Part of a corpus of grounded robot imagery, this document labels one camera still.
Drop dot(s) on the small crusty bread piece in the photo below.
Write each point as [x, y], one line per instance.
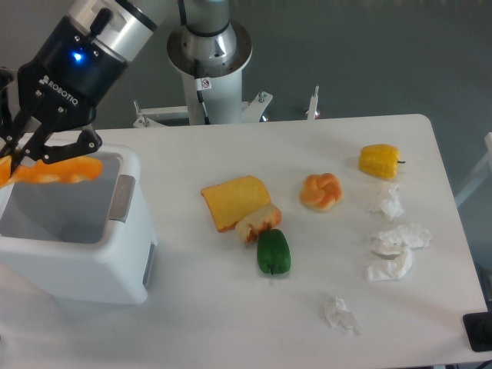
[265, 218]

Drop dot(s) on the green bell pepper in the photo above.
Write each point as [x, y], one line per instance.
[273, 252]

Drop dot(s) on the crumpled white tissue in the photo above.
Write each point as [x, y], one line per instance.
[387, 202]
[391, 243]
[389, 269]

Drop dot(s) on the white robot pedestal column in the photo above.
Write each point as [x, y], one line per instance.
[213, 84]

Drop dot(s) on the white furniture edge right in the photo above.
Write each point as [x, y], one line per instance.
[478, 174]

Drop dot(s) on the round knotted bread roll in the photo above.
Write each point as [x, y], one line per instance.
[321, 192]

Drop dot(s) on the yellow toast slice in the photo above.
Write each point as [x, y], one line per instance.
[231, 201]

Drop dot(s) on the crumpled white tissue upper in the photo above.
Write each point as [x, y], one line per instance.
[387, 202]

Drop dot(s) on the small crumpled tissue front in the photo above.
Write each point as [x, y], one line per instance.
[336, 315]

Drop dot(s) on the crumpled white tissue lower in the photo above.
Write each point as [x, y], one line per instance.
[389, 269]

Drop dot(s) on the white metal base frame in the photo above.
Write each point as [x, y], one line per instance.
[252, 111]

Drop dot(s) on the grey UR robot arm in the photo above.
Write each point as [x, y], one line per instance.
[132, 25]

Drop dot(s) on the yellow bell pepper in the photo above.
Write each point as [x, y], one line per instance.
[380, 161]

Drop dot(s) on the black device table corner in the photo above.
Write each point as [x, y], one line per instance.
[478, 329]

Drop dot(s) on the crumpled white tissue middle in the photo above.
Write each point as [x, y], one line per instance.
[391, 243]

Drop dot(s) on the white trash can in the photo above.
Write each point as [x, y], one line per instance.
[89, 241]

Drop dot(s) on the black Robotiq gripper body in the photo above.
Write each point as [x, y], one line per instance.
[69, 76]

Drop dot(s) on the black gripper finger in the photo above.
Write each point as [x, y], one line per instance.
[35, 149]
[12, 129]

